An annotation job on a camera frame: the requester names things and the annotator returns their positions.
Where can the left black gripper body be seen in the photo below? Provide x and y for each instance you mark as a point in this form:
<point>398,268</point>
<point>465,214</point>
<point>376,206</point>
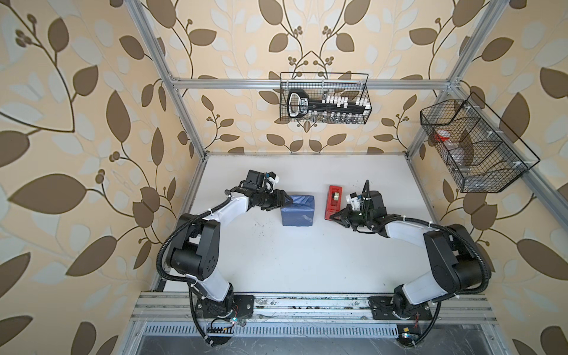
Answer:
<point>266,200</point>

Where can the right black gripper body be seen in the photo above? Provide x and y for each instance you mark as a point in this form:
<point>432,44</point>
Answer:
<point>359,219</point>

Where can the light blue wrapping paper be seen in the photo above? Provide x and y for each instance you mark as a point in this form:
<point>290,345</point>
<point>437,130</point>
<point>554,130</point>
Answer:
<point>300,212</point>

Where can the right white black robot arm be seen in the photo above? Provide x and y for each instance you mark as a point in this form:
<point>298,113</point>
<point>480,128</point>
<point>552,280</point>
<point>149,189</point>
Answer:
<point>456,266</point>

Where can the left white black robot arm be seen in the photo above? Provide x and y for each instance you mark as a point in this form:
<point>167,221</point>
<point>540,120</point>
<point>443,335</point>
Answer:
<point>191,253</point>

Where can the red tape dispenser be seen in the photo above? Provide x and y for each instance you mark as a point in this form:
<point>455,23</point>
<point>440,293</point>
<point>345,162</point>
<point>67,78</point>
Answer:
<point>333,203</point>

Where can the black socket wrench set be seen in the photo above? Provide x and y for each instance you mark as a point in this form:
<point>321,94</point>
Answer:
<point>325,106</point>

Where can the red capped clear container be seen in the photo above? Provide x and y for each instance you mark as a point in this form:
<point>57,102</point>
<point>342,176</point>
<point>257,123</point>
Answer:
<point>441,136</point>

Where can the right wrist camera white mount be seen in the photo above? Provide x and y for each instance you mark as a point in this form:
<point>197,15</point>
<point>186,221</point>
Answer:
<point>354,201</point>

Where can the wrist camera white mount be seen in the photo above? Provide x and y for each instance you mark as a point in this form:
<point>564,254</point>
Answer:
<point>354,201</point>
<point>272,178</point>

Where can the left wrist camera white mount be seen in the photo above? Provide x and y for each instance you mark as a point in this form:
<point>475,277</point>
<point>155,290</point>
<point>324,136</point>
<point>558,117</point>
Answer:
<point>272,178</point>

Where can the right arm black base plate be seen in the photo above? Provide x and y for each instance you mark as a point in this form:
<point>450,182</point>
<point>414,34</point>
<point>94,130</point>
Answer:
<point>397,308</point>

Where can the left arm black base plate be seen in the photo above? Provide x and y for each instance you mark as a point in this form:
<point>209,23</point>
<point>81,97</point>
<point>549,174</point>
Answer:
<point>239,306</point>

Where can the black wire basket right wall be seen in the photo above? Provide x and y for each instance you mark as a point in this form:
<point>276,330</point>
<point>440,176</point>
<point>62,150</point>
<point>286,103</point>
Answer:
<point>485,153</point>

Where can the black wire basket wall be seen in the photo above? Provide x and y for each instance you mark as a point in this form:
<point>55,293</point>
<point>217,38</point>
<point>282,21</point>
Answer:
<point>353,85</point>
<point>485,153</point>

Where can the black wire basket back wall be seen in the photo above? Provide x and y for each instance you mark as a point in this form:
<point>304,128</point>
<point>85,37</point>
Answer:
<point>353,85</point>

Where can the aluminium front rail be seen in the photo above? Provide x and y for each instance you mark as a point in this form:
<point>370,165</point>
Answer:
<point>310,307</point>

